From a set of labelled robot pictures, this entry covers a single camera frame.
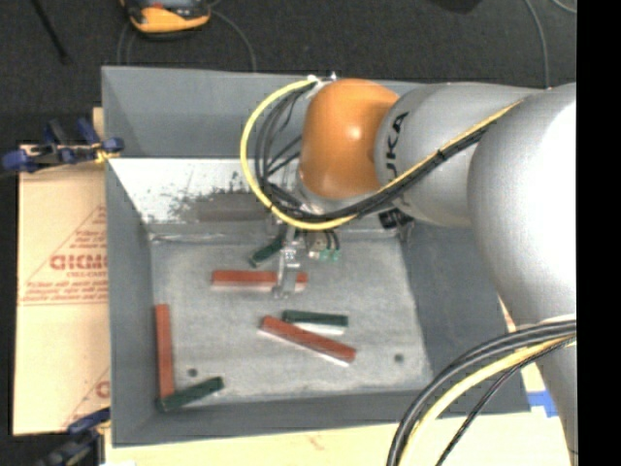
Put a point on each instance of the red-brown flat block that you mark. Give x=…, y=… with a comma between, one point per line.
x=310, y=340
x=242, y=278
x=165, y=352

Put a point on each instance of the black cylinder on white bracket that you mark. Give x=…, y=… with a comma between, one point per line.
x=395, y=220

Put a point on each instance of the brown cardboard board red print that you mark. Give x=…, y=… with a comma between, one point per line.
x=58, y=241

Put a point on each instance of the grey metal bin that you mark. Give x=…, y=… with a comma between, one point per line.
x=233, y=347

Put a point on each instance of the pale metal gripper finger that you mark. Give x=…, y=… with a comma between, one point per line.
x=293, y=275
x=280, y=279

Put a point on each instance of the dark green flat block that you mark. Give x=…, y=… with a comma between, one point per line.
x=266, y=252
x=189, y=395
x=315, y=318

